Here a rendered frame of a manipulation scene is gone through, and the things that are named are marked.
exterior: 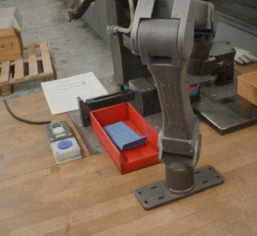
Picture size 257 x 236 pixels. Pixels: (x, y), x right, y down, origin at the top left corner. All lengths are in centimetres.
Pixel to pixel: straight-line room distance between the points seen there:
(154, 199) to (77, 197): 18
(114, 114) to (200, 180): 37
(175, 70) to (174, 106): 9
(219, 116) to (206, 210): 37
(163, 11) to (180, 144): 27
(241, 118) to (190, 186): 33
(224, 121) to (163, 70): 47
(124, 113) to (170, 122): 41
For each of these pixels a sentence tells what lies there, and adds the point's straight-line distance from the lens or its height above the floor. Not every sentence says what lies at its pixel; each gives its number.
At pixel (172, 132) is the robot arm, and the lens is 76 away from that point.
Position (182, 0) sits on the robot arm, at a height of 133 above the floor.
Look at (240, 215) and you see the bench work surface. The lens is 81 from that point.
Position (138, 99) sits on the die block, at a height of 95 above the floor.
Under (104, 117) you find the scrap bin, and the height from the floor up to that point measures 93.
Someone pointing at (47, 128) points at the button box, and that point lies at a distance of 111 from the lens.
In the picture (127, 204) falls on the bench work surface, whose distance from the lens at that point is 84.
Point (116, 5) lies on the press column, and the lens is 130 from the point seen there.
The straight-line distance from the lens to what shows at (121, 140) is 104.
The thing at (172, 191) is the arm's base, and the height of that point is 92.
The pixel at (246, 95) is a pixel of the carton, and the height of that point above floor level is 92.
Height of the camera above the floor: 146
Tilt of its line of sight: 27 degrees down
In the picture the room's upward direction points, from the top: 6 degrees counter-clockwise
